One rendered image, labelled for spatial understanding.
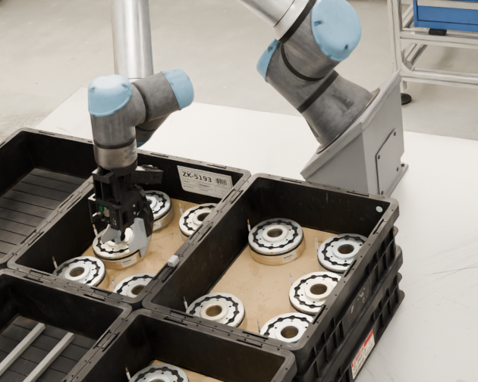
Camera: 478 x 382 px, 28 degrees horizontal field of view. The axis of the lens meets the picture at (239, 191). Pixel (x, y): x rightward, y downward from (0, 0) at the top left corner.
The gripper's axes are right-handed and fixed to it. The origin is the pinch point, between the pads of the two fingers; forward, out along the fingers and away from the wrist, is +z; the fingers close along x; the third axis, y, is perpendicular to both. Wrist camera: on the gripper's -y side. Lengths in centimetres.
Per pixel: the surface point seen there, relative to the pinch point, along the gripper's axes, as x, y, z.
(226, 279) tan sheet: 20.6, 0.3, 0.6
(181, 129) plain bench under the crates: -28, -60, 11
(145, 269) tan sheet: 4.4, 2.8, 2.3
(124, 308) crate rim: 14.6, 22.5, -6.5
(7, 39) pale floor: -234, -212, 83
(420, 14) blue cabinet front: -14, -199, 28
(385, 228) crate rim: 46.4, -10.1, -12.2
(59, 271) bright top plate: -8.9, 11.6, 1.5
